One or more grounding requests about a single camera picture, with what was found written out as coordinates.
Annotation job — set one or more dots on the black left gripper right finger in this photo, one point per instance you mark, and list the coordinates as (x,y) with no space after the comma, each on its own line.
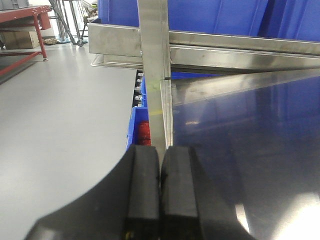
(192,208)

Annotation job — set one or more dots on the red object in bin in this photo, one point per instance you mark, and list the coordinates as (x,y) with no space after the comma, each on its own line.
(144,136)

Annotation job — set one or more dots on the blue bin on upper shelf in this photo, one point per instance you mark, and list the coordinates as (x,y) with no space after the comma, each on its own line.
(281,19)

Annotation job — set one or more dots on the red metal conveyor table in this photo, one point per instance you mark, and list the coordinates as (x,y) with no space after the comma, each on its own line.
(31,16)

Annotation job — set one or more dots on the cardboard box under table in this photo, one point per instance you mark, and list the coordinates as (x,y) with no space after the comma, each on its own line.
(15,40)

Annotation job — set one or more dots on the blue bin below shelf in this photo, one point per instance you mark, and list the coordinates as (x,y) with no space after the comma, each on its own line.
(139,111)

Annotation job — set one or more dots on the stainless steel shelf rack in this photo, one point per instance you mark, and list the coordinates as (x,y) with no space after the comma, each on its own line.
(248,106)

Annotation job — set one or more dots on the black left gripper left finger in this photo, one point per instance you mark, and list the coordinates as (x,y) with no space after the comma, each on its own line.
(124,205)

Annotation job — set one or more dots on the wheeled metal cart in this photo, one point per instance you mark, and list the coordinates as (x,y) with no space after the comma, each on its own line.
(72,19)

